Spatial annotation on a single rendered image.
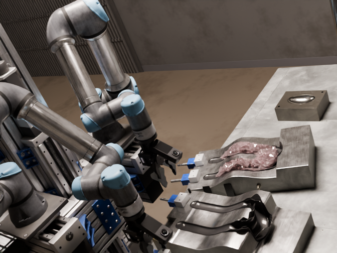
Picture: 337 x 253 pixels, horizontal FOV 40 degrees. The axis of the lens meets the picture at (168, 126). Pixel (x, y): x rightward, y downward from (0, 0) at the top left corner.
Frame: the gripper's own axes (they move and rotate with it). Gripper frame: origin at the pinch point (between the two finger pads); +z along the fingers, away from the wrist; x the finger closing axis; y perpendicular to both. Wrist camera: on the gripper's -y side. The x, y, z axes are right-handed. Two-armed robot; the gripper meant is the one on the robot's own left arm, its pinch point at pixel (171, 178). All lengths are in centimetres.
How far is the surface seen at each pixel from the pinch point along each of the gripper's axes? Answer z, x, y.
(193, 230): 12.9, 11.2, -11.7
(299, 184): 18.7, -23.2, -37.1
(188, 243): 12.5, 17.5, -13.5
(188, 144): 101, -143, 120
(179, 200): 9.2, 1.7, -1.1
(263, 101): 21, -84, 4
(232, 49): 80, -271, 134
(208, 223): 12.6, 7.1, -15.9
